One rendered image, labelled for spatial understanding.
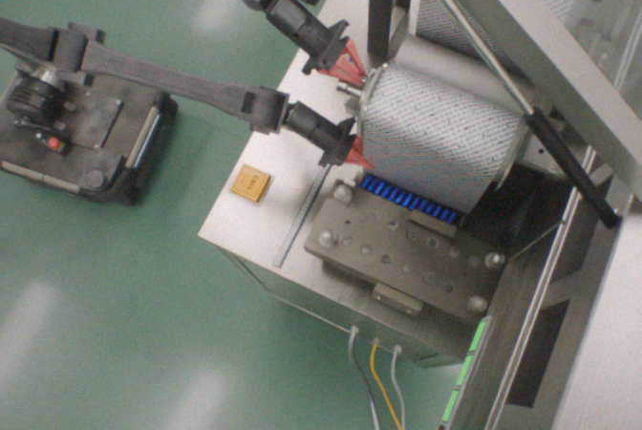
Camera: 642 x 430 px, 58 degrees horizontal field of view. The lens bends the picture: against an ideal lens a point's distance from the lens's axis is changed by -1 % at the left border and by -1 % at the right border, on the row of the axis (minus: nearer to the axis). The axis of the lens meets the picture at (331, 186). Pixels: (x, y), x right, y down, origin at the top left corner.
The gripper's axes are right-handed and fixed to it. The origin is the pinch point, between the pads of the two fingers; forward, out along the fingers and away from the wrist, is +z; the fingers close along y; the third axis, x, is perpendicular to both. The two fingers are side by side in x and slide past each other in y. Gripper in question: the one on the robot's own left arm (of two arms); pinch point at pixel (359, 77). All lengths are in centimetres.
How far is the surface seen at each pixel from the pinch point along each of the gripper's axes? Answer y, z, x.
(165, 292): 43, 30, -136
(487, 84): -9.5, 17.5, 11.6
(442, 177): 7.7, 21.2, 5.9
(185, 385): 68, 50, -124
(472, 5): 25, -20, 58
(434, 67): -8.7, 9.5, 5.5
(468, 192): 7.5, 26.7, 7.3
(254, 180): 15.6, 5.3, -37.8
